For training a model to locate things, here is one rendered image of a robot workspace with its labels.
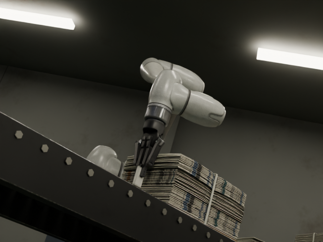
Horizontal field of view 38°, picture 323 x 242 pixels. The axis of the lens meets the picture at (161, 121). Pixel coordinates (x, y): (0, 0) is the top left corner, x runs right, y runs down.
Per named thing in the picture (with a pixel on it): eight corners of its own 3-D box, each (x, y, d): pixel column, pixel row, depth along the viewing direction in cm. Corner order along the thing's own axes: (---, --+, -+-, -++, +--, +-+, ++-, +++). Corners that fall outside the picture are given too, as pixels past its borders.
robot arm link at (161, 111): (158, 116, 171) (154, 130, 169) (142, 104, 166) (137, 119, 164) (177, 114, 165) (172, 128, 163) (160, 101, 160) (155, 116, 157)
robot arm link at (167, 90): (150, 98, 160) (185, 112, 162) (162, 60, 166) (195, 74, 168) (142, 108, 169) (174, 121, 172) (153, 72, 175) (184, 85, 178)
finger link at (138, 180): (144, 169, 158) (146, 169, 157) (139, 188, 155) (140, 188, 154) (139, 165, 156) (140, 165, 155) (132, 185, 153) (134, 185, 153)
